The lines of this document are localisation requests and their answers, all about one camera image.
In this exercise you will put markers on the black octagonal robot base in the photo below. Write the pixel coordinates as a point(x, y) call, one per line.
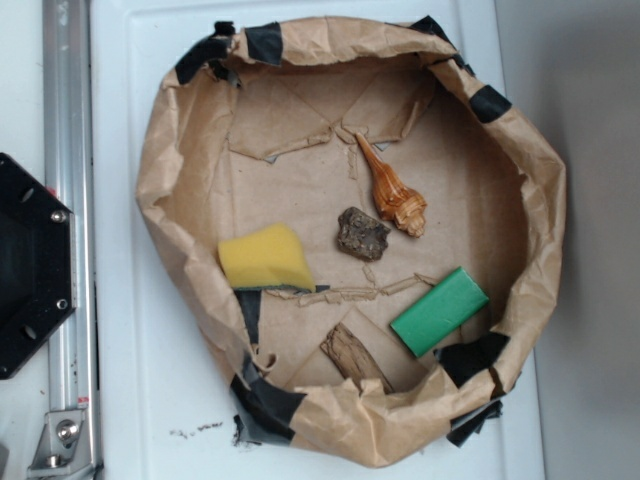
point(37, 291)

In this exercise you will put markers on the green rectangular block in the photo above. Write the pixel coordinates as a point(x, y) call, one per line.
point(434, 316)

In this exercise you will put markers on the dark brown rock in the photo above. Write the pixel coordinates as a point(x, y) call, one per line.
point(361, 235)

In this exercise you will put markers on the brown paper bag bin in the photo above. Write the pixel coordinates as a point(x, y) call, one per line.
point(257, 126)

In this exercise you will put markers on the yellow sponge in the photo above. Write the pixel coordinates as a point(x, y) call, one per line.
point(272, 257)

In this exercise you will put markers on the orange spiral seashell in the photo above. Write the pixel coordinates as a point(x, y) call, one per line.
point(394, 200)

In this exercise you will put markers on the brown wood piece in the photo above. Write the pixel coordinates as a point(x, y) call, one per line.
point(351, 358)

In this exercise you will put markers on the white plastic tray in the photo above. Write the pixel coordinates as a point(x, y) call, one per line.
point(166, 410)

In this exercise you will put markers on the aluminium extrusion rail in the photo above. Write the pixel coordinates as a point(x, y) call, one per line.
point(72, 349)

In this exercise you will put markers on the metal corner bracket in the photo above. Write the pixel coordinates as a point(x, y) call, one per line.
point(64, 446)

